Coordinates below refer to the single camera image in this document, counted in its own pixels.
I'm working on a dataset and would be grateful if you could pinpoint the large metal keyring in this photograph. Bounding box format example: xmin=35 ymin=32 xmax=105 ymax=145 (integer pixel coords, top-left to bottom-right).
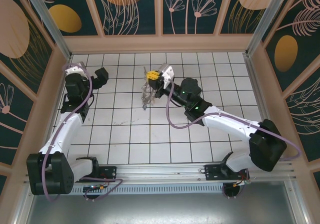
xmin=139 ymin=67 xmax=158 ymax=109

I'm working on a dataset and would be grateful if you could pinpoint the grey metal sheet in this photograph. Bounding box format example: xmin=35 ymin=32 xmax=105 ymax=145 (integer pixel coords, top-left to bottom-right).
xmin=14 ymin=181 xmax=308 ymax=224

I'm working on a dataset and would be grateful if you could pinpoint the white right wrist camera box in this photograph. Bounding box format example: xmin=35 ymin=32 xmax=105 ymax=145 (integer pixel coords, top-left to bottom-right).
xmin=159 ymin=63 xmax=176 ymax=87

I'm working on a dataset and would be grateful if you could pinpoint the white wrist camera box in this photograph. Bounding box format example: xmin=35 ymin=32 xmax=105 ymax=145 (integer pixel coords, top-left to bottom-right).
xmin=64 ymin=61 xmax=86 ymax=76
xmin=159 ymin=63 xmax=176 ymax=87

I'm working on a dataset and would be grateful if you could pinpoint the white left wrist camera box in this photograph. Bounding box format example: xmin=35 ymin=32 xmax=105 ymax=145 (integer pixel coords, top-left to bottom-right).
xmin=64 ymin=61 xmax=86 ymax=76

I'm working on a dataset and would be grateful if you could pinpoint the aluminium side rail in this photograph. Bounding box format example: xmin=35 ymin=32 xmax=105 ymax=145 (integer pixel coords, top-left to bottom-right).
xmin=243 ymin=55 xmax=293 ymax=163

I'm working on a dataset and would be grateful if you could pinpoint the aluminium frame post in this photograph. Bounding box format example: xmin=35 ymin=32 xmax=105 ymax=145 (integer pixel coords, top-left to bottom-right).
xmin=19 ymin=0 xmax=73 ymax=61
xmin=244 ymin=0 xmax=287 ymax=57

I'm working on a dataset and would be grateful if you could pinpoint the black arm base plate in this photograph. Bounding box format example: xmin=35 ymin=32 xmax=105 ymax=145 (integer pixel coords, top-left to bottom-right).
xmin=203 ymin=164 xmax=251 ymax=182
xmin=71 ymin=165 xmax=118 ymax=183

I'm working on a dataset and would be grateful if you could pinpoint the aluminium mounting rail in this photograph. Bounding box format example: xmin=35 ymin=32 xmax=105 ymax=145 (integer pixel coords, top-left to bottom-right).
xmin=23 ymin=161 xmax=300 ymax=184

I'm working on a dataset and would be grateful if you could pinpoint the small circuit board with wires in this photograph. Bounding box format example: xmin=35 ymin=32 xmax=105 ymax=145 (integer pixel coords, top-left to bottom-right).
xmin=82 ymin=183 xmax=107 ymax=192

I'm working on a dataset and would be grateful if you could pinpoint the connector with red wires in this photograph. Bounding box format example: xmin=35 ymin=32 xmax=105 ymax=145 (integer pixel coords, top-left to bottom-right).
xmin=233 ymin=178 xmax=251 ymax=187

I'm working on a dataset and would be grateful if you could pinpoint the slotted cable duct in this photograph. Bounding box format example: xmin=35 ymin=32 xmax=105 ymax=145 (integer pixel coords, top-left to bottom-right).
xmin=33 ymin=185 xmax=226 ymax=195

